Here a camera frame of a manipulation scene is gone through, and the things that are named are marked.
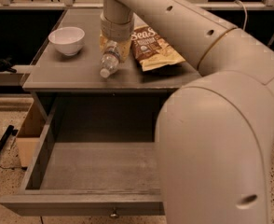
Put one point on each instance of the cardboard box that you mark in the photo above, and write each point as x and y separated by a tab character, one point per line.
29	133

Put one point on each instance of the clear plastic water bottle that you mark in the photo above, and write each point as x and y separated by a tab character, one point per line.
110	60

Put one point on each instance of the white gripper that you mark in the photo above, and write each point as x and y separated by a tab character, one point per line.
116	32

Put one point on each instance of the white ceramic bowl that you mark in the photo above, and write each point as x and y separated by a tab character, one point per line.
67	40

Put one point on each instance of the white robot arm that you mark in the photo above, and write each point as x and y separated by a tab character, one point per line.
214	135

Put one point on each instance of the black cloth on rail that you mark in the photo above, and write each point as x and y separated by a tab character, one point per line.
7	66

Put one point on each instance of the open grey top drawer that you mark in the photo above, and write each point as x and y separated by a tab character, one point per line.
96	153

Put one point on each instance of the metal drawer knob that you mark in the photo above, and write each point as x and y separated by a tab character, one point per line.
114	214

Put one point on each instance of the brown sea salt chips bag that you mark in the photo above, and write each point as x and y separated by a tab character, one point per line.
151	50

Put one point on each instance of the grey wooden cabinet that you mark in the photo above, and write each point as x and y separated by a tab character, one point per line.
56	73

